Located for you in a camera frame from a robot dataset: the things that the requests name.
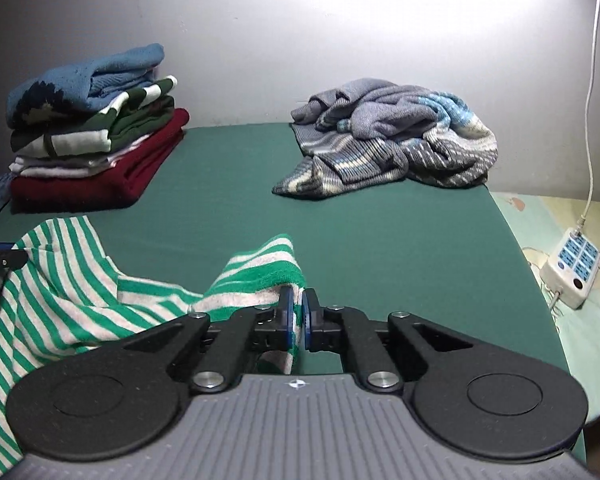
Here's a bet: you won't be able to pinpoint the white power strip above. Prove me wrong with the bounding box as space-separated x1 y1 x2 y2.
539 227 600 310

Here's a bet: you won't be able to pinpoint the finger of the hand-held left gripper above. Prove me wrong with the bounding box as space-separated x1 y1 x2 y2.
0 241 29 288

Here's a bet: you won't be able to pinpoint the white power cable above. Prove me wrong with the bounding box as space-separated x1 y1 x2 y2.
576 0 600 235

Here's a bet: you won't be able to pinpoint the crumpled grey plaid garment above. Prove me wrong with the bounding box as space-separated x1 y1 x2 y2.
271 78 498 202

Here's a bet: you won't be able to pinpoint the dark red folded sweater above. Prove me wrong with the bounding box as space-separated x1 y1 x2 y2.
10 107 191 215

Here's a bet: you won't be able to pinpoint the green white folded shirt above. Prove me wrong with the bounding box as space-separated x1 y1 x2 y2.
11 75 179 157

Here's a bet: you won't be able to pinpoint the green white striped shirt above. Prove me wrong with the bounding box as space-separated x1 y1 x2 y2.
0 216 306 478

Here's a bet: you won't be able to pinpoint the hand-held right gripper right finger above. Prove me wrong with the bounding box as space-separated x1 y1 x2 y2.
301 286 477 395

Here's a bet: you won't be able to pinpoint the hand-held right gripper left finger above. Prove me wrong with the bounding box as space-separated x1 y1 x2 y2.
121 284 297 395

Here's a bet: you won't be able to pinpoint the white folded garment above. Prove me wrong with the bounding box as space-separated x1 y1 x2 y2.
9 132 147 179

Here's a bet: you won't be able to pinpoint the blue patterned folded sweater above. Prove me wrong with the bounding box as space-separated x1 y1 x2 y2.
6 43 166 130

